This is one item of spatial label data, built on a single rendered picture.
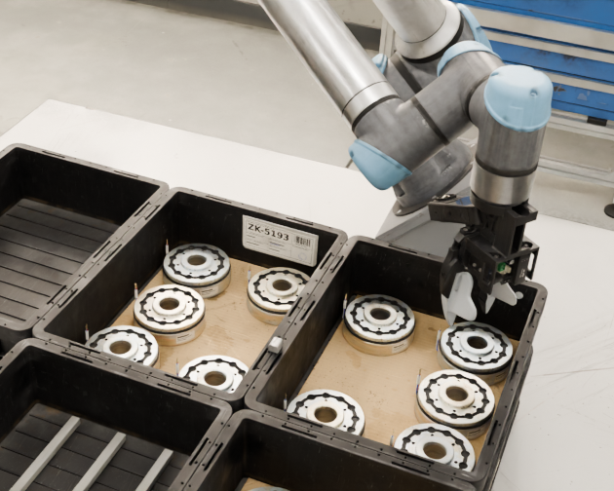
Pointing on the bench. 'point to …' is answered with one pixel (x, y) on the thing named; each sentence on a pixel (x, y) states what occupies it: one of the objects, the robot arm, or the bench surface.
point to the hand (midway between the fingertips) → (465, 308)
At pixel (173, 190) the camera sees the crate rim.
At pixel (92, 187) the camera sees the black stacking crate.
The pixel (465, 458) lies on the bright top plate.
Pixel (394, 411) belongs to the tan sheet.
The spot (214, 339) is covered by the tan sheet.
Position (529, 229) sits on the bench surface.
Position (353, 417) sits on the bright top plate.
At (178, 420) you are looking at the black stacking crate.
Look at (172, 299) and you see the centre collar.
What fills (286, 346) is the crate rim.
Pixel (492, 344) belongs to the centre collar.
